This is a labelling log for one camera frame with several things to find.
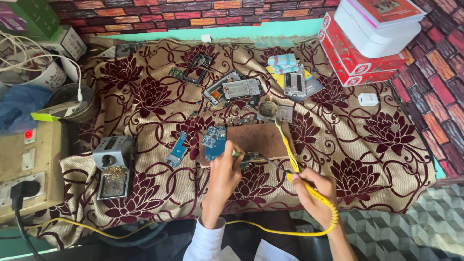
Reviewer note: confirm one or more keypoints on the narrow blue circuit board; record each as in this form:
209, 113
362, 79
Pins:
177, 150

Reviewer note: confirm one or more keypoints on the white cardboard box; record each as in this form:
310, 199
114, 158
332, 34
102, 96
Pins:
373, 36

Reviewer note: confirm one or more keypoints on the large blue circuit board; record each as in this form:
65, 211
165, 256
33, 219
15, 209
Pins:
214, 143

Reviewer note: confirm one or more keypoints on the small green circuit board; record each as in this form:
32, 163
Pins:
176, 73

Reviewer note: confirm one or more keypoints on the small white block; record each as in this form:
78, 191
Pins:
206, 38

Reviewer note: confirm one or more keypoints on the dark grey phone part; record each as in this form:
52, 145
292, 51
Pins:
128, 49

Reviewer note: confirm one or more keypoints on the brown wooden board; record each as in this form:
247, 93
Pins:
257, 139

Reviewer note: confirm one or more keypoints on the round flux tin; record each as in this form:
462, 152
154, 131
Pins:
268, 108

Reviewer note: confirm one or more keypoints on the floral maroon beige cloth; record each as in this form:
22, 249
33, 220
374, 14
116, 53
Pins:
362, 156

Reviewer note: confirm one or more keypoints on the scattered small phone parts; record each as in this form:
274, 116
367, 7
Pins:
243, 120

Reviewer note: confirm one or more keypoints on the silver phone housing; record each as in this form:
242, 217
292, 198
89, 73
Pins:
215, 92

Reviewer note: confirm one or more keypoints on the blue plastic bag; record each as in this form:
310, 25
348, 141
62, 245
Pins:
21, 107

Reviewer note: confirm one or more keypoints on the green cardboard box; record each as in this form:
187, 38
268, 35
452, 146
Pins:
29, 18

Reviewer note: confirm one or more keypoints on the pink edged flat box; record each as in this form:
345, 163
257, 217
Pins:
388, 11

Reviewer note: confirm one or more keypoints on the small grey metal piece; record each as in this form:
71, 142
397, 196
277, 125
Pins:
395, 128

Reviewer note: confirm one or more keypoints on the white charger adapter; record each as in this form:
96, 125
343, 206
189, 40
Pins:
368, 99

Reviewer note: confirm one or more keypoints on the round metal tin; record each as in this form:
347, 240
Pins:
67, 95

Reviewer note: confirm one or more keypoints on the beige switch socket board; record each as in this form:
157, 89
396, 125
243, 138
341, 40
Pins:
36, 163

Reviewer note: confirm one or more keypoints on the small white printed box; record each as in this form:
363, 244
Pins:
69, 41

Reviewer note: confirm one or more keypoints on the yellow soldering iron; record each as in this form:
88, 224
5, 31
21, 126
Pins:
312, 192

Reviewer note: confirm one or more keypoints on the white and green box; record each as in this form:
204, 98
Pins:
58, 110

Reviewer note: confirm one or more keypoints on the blue white striped cloth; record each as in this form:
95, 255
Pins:
282, 62

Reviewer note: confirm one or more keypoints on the small metal shield plate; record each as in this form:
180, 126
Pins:
285, 114

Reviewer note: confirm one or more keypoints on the small dark circuit board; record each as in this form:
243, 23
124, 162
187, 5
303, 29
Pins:
251, 158

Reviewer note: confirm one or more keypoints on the yellow and grey booklet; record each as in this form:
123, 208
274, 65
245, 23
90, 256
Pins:
313, 87

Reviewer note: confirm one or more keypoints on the silver phone chassis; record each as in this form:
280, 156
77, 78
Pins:
294, 82

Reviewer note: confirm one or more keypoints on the black phone frame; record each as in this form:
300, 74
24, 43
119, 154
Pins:
195, 74

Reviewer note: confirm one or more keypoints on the red cardboard box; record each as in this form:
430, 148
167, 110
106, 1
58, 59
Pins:
348, 61
344, 78

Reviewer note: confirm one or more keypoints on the grey metal soldering stand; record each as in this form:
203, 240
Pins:
113, 163

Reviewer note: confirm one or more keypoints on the person's right hand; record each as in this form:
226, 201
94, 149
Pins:
319, 192

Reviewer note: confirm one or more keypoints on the white paper cup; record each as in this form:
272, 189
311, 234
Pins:
50, 74

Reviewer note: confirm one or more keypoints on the person's left hand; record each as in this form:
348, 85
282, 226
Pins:
222, 174

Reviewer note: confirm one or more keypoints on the grey phone middle frame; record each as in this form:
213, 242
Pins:
242, 89

